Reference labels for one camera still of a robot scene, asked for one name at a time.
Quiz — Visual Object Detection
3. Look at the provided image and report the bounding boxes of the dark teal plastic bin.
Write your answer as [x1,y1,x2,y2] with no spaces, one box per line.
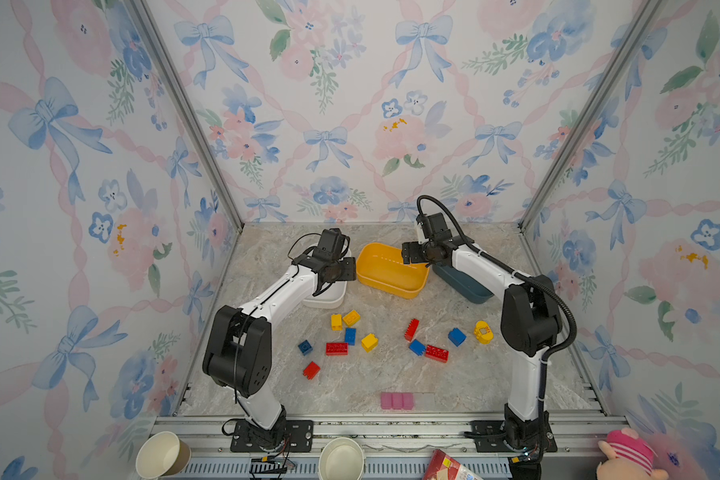
[432,265,493,304]

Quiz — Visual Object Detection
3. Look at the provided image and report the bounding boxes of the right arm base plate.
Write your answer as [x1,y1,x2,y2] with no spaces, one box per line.
[463,419,558,454]

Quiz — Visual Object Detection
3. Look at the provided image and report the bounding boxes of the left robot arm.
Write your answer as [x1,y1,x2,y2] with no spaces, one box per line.
[201,228,356,432]

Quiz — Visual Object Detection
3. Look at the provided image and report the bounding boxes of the pink plush toy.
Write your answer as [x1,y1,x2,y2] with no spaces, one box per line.
[596,428,669,480]

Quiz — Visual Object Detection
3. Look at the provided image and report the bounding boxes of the pink block strip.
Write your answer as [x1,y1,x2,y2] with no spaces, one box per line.
[380,392,415,411]

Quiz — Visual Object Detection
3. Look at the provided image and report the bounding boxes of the red snack box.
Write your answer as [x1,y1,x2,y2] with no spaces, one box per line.
[422,449,482,480]

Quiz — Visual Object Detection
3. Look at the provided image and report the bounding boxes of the yellow brick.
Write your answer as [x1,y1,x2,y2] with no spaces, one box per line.
[330,314,343,331]
[361,334,379,352]

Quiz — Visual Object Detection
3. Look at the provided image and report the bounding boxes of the blue small brick left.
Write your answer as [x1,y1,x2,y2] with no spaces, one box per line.
[298,340,313,356]

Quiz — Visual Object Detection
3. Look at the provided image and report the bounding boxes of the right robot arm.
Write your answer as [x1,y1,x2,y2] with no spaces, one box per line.
[402,213,576,423]

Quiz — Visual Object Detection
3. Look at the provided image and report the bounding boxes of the red small brick front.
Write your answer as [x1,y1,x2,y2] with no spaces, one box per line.
[302,362,321,380]

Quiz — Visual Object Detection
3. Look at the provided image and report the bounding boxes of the white plastic bin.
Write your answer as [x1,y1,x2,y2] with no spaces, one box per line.
[302,282,347,310]

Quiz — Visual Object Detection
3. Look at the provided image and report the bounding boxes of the yellow curved lego piece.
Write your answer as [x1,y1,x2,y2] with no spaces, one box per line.
[473,321,494,345]

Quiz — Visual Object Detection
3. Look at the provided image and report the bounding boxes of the yellow plastic bin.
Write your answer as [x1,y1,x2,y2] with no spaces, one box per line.
[356,242,429,300]

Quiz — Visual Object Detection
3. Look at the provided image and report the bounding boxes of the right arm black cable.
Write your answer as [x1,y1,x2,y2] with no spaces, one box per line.
[415,194,578,421]

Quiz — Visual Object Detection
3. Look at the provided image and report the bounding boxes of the yellow brick studs up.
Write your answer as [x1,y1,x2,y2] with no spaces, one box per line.
[342,310,361,328]

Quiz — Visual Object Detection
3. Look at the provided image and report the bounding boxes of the white paper cup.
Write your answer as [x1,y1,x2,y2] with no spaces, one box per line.
[318,437,365,480]

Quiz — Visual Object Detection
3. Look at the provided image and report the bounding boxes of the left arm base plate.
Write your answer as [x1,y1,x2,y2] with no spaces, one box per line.
[230,419,314,454]

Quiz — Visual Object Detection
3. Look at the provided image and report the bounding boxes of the brown paper cup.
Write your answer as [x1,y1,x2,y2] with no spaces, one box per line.
[135,431,192,479]

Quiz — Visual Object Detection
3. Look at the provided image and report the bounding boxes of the aluminium front rail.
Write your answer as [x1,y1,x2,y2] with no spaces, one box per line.
[150,410,628,456]

